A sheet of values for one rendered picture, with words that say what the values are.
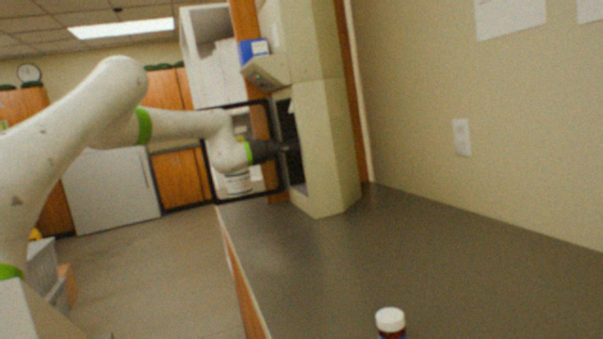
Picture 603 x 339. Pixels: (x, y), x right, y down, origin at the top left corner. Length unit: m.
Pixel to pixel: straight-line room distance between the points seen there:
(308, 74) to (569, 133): 0.75
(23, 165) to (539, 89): 1.05
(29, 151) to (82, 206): 5.66
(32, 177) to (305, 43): 0.91
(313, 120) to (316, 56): 0.21
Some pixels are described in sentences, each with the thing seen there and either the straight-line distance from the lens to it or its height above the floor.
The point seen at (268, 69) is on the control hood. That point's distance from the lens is 1.32.
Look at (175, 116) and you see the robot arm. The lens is 1.29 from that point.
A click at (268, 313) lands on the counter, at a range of 0.86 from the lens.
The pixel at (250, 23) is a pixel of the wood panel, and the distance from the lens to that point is 1.72.
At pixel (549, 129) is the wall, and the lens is 1.09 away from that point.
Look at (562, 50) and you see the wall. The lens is 1.05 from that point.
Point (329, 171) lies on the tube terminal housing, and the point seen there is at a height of 1.10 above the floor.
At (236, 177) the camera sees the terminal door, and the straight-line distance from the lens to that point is 1.64.
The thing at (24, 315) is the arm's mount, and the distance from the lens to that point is 0.71.
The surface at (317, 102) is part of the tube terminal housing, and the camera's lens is 1.35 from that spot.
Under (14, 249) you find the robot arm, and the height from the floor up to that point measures 1.18.
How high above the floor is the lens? 1.35
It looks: 10 degrees down
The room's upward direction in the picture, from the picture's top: 10 degrees counter-clockwise
